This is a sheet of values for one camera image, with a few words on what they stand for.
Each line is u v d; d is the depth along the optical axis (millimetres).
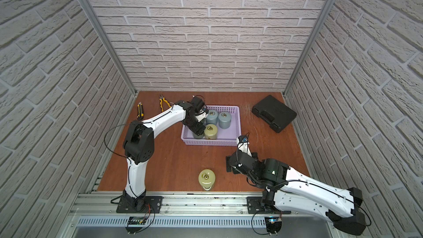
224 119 949
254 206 737
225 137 976
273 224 696
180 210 735
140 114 1055
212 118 967
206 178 737
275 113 1020
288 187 442
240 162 487
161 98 1136
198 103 769
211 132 896
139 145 525
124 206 724
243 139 619
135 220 725
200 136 957
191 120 786
